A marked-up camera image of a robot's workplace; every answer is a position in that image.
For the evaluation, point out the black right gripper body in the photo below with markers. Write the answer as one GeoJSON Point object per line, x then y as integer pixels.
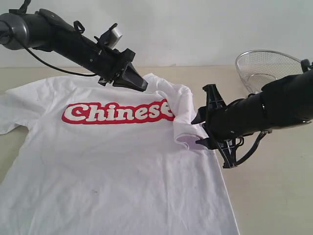
{"type": "Point", "coordinates": [219, 137]}

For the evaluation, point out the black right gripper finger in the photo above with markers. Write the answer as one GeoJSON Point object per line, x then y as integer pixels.
{"type": "Point", "coordinates": [200, 116]}
{"type": "Point", "coordinates": [205, 142]}

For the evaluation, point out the metal wire mesh basket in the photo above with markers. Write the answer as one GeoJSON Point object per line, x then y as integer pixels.
{"type": "Point", "coordinates": [257, 68]}

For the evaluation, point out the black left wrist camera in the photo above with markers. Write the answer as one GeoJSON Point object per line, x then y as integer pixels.
{"type": "Point", "coordinates": [109, 38]}

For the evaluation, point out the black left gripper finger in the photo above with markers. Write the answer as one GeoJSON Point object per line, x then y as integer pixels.
{"type": "Point", "coordinates": [129, 78]}

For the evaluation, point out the white t-shirt red print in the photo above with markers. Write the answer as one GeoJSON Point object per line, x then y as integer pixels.
{"type": "Point", "coordinates": [99, 160]}

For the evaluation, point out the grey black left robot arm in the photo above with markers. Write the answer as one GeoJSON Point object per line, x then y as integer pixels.
{"type": "Point", "coordinates": [46, 31]}

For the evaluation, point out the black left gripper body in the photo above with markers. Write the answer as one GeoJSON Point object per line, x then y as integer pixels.
{"type": "Point", "coordinates": [103, 61]}

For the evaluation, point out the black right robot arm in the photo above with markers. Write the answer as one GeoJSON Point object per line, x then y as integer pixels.
{"type": "Point", "coordinates": [236, 129]}

